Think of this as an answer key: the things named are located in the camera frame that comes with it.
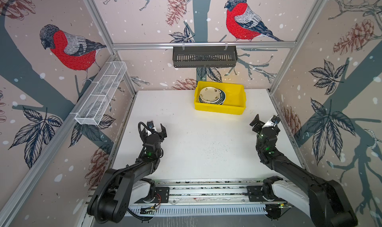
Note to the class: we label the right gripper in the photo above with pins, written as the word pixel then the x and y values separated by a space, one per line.
pixel 256 121

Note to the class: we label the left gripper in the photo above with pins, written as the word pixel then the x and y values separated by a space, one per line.
pixel 143 136

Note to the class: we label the teal rim Hao Shi plate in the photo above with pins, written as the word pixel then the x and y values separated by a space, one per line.
pixel 222 97

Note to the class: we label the cream plate with characters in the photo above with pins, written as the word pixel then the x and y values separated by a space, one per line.
pixel 210 95

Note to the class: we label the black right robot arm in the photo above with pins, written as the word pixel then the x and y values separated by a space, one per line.
pixel 325 202

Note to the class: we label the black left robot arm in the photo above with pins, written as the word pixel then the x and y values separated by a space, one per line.
pixel 111 199

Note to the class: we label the yellow plastic bin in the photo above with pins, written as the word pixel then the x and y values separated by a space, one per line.
pixel 235 102

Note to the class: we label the black hanging basket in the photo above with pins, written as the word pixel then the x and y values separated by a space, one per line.
pixel 205 57

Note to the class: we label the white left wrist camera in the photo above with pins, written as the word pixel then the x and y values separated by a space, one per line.
pixel 151 127

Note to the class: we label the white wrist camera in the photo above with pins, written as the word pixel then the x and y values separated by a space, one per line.
pixel 273 122
pixel 151 127

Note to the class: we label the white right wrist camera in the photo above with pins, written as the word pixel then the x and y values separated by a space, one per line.
pixel 273 122

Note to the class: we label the white wire mesh basket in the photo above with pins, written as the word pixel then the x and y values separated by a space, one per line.
pixel 96 104

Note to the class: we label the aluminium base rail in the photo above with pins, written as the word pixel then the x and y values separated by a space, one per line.
pixel 229 192

